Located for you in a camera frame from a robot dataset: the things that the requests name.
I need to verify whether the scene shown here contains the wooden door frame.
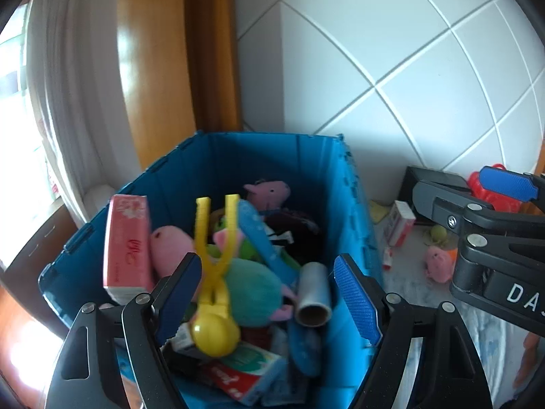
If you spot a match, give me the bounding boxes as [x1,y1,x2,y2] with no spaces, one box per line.
[117,0,244,175]

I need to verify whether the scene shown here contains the pink tissue pack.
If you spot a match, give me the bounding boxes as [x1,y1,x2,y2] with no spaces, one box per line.
[103,194,155,303]

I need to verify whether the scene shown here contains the teal round plush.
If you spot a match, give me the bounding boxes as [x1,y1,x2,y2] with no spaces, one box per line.
[223,260,292,329]

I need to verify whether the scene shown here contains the orange item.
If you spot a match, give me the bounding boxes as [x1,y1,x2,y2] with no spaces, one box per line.
[513,319,543,390]

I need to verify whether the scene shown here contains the wooden cabinet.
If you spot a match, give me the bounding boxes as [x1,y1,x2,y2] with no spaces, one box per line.
[0,204,86,337]

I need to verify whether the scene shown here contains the small green ball toy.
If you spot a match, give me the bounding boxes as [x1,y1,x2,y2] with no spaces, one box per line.
[430,226,451,248]

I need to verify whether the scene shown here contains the red and green box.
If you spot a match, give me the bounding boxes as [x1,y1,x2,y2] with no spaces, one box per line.
[200,341,284,406]

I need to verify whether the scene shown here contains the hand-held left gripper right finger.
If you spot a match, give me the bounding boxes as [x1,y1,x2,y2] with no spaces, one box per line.
[333,254,495,409]

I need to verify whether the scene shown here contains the yellow plastic ball clamp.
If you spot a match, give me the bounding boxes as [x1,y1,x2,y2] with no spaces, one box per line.
[190,194,241,358]

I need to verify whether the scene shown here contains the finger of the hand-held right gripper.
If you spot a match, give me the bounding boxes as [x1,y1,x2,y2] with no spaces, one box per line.
[464,165,545,243]
[411,178,497,237]

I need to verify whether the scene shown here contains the blue flat toy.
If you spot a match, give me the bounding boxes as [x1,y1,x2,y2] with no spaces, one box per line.
[287,317,323,378]

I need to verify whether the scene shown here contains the yellow sticky note pad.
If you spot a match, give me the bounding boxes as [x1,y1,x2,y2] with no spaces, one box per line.
[368,199,394,224]

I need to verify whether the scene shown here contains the white curtain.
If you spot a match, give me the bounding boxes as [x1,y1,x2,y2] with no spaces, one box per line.
[23,0,111,228]

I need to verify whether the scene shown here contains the grey paper roll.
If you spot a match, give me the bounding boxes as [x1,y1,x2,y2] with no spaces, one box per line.
[295,263,333,328]

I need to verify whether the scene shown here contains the blue plastic crate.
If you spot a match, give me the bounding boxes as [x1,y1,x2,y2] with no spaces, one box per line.
[38,131,386,409]

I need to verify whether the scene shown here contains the pink pig plush dark outfit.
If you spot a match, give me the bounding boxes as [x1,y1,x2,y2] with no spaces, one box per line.
[266,209,321,256]

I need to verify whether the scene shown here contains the red plastic toy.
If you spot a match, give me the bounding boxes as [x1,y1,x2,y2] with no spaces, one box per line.
[467,163,522,214]

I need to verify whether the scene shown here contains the small pink pig toy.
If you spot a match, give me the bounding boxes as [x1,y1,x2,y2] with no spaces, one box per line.
[425,245,455,283]

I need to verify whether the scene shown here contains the plastic covered desktop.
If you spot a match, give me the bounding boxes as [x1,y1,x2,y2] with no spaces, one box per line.
[366,196,545,409]

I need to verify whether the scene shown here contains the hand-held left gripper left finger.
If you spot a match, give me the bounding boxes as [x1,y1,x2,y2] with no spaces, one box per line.
[45,253,203,409]

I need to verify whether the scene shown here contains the pink pig plush blue shirt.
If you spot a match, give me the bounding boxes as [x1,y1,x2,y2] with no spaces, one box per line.
[244,180,291,211]

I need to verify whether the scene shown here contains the white and red box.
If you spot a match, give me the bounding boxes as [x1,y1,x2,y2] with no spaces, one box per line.
[383,200,417,248]

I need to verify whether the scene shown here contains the black box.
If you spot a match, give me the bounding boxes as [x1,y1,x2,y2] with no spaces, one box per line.
[401,165,470,222]

